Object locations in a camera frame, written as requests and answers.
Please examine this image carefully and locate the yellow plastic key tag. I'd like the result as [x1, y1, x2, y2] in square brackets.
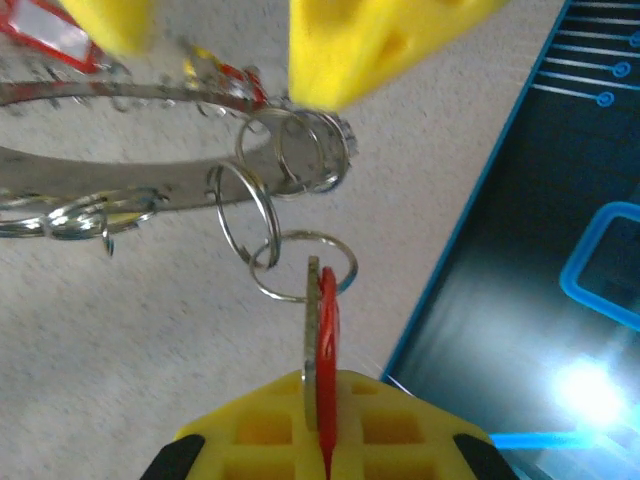
[182, 43, 224, 79]

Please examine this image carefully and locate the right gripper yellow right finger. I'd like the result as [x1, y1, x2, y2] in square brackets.
[329, 372, 521, 480]

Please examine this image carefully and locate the small silver split ring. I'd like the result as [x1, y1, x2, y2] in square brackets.
[206, 160, 282, 270]
[274, 109, 352, 195]
[234, 107, 326, 201]
[44, 197, 115, 257]
[248, 228, 360, 305]

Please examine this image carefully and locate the silver metal key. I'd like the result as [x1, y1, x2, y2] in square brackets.
[301, 255, 322, 434]

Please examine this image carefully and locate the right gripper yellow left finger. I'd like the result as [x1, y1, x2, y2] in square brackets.
[139, 372, 325, 480]

